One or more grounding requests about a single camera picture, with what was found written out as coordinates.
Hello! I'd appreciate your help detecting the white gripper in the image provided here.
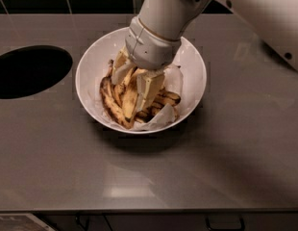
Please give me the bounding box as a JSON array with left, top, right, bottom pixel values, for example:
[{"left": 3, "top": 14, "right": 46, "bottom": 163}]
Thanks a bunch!
[{"left": 112, "top": 16, "right": 181, "bottom": 112}]

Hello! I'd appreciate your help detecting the spotted yellow banana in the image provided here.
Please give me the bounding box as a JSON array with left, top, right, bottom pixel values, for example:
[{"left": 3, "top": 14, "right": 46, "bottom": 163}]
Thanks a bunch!
[
  {"left": 122, "top": 68, "right": 144, "bottom": 122},
  {"left": 112, "top": 67, "right": 136, "bottom": 106}
]

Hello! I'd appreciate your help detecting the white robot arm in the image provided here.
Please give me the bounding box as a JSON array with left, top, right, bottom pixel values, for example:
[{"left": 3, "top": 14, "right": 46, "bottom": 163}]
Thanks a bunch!
[{"left": 125, "top": 0, "right": 298, "bottom": 71}]

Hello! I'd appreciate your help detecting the left brown spotted banana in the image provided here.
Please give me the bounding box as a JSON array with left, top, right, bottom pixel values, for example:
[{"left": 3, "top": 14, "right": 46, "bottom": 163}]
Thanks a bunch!
[{"left": 100, "top": 77, "right": 134, "bottom": 129}]

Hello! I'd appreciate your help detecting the right lower spotted banana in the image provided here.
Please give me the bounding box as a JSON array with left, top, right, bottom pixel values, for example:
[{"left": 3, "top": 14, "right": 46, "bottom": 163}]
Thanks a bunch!
[{"left": 150, "top": 89, "right": 181, "bottom": 116}]

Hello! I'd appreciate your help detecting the large white bowl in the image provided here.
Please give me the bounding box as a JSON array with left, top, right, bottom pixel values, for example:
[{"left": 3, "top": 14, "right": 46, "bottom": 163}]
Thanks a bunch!
[{"left": 75, "top": 28, "right": 207, "bottom": 134}]

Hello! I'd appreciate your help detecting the white paper bowl liner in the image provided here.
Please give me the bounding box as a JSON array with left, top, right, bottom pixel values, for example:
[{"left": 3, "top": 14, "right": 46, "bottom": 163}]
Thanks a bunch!
[{"left": 90, "top": 32, "right": 186, "bottom": 132}]

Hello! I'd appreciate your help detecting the black round counter hole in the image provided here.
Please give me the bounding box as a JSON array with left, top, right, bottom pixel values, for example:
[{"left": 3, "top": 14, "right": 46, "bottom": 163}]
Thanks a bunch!
[{"left": 0, "top": 45, "right": 73, "bottom": 99}]

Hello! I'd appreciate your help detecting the paper sheet lower left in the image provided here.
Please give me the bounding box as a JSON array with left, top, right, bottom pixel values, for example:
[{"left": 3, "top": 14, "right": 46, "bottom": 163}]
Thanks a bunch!
[{"left": 0, "top": 214, "right": 57, "bottom": 231}]

